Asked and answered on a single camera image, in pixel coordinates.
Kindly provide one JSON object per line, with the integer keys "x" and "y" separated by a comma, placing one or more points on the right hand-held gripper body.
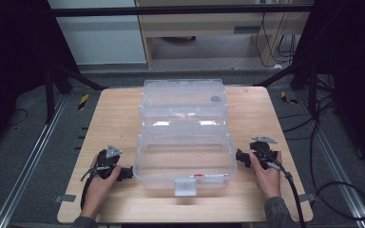
{"x": 262, "y": 152}

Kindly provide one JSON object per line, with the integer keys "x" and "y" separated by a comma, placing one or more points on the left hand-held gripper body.
{"x": 106, "y": 161}

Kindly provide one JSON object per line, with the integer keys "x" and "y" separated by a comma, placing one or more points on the clear plastic storage box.
{"x": 183, "y": 158}

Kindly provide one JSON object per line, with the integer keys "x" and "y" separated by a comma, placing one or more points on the person's left hand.
{"x": 99, "y": 190}

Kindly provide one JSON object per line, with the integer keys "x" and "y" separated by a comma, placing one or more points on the person's right hand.
{"x": 267, "y": 182}

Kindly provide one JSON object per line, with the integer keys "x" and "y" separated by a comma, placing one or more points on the yellow black tape strip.
{"x": 287, "y": 98}
{"x": 83, "y": 102}

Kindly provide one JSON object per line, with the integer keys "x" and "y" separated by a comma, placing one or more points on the black metal stand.
{"x": 310, "y": 88}
{"x": 51, "y": 95}

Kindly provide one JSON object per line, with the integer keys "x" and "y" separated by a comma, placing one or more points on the white cabinet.
{"x": 101, "y": 34}

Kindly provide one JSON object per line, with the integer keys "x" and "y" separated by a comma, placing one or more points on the dark curtain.
{"x": 355, "y": 63}
{"x": 9, "y": 63}

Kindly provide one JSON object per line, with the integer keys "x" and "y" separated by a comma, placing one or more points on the light wooden desk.
{"x": 202, "y": 23}

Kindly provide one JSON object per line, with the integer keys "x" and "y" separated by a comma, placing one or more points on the black horizontal bar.
{"x": 171, "y": 11}

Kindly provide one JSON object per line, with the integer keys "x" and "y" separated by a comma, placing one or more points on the grey metal table bracket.
{"x": 65, "y": 198}
{"x": 307, "y": 198}

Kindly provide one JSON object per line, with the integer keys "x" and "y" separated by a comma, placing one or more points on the aluminium floor rail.
{"x": 339, "y": 177}
{"x": 28, "y": 161}

